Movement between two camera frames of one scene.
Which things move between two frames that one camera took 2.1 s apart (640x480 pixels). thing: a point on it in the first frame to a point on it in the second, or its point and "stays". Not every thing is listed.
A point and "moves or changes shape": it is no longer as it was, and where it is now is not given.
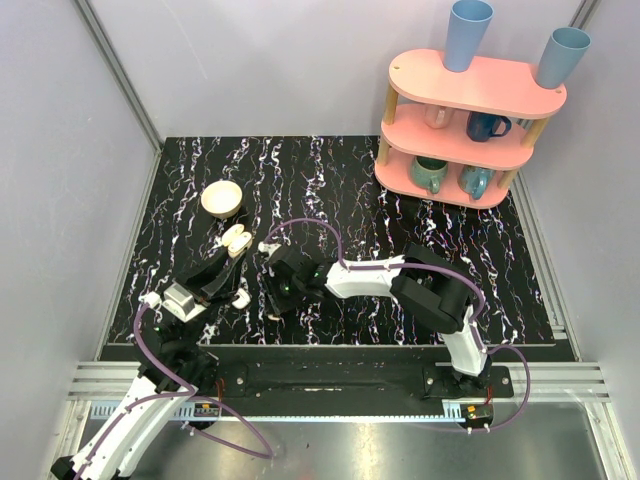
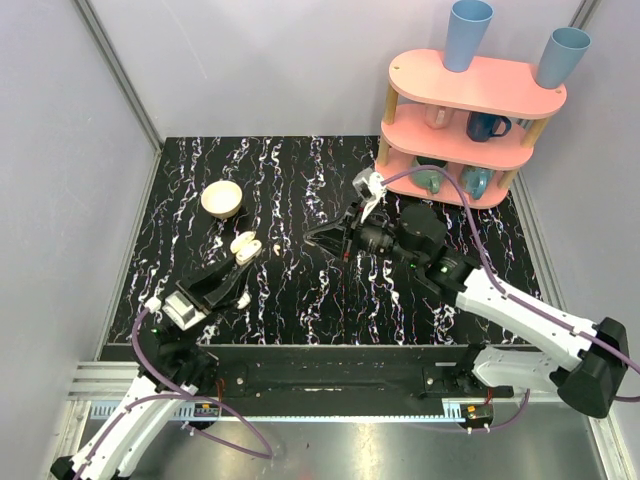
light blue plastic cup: (468, 24) stays
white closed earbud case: (244, 299) stays
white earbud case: (237, 240) moves or changes shape
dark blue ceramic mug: (480, 127) stays
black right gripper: (274, 302) to (331, 240)
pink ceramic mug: (438, 117) stays
